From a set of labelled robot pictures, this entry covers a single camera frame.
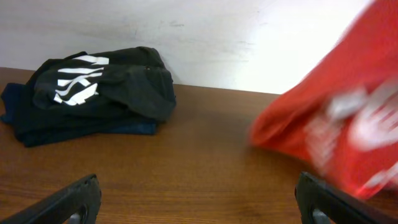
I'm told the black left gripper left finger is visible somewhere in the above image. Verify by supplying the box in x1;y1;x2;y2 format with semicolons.
1;174;101;224

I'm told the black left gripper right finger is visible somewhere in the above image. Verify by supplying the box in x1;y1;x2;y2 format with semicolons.
295;172;397;224

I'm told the red soccer t-shirt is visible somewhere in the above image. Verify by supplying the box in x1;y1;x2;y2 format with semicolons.
249;0;397;198

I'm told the dark navy folded garment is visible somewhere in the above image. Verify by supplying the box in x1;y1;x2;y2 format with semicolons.
1;83;157;147

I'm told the black Nike t-shirt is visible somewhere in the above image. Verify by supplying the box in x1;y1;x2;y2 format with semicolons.
32;47;176;121

